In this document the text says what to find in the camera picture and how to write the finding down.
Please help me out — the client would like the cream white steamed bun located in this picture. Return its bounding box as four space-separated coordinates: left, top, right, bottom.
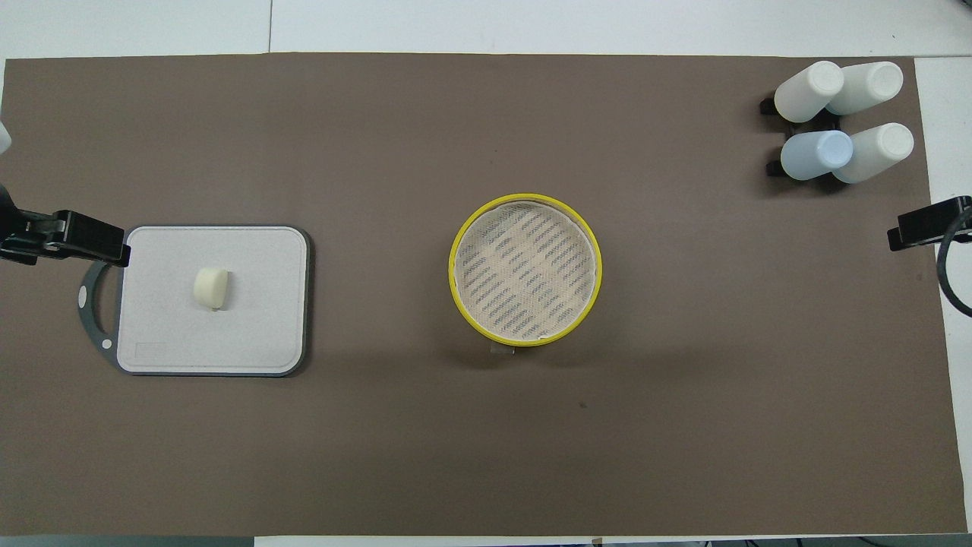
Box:
193 266 231 311

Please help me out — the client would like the black cup rack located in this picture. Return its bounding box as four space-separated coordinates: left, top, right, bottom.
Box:
759 95 844 179

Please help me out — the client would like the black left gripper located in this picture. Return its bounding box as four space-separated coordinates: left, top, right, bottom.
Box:
0 182 131 267

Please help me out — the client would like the white plastic cup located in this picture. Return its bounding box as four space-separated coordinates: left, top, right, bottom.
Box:
775 61 844 124
832 123 914 185
826 62 904 116

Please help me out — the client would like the light blue plastic cup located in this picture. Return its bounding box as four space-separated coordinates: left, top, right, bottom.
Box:
781 130 854 181

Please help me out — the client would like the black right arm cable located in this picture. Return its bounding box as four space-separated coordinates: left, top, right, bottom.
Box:
936 209 972 317

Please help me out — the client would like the grey cutting board with handle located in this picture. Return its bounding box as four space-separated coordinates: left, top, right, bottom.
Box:
76 223 312 378

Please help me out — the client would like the brown table mat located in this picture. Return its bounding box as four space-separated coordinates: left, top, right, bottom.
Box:
0 52 967 538

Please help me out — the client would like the yellow rimmed bamboo steamer tier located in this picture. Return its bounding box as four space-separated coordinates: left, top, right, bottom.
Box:
448 193 604 348

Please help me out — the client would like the yellow steamer lid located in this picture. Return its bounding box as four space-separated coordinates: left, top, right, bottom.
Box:
456 201 595 340

